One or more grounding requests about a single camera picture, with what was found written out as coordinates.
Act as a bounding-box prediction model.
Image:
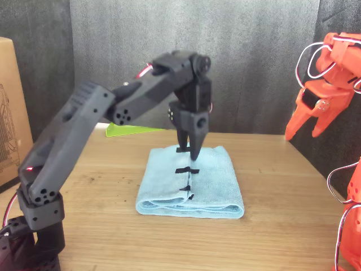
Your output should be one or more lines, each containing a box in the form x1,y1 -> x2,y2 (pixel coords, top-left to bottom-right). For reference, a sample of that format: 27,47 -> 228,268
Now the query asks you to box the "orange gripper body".
296,80 -> 353,116

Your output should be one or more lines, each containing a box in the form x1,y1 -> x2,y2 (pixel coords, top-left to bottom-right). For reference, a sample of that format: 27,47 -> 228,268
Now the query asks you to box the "light blue towel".
135,145 -> 245,219

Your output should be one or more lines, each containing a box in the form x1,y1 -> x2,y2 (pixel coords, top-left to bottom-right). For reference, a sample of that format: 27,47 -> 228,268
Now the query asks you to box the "dark grey felt panel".
0,0 -> 76,142
289,0 -> 361,198

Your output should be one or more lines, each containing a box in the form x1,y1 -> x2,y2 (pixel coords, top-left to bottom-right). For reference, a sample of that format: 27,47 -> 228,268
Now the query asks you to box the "white red servo cable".
2,191 -> 19,228
294,35 -> 361,94
135,62 -> 155,80
327,162 -> 361,271

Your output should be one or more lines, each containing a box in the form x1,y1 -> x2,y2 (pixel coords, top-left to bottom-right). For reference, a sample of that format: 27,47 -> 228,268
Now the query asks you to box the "lime green plastic sheet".
105,123 -> 167,138

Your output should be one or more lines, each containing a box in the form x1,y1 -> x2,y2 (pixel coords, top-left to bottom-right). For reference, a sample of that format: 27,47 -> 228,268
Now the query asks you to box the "brown cardboard box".
0,36 -> 34,187

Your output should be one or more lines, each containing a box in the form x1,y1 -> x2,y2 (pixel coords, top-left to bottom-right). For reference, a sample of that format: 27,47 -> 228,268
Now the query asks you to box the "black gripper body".
172,100 -> 210,136

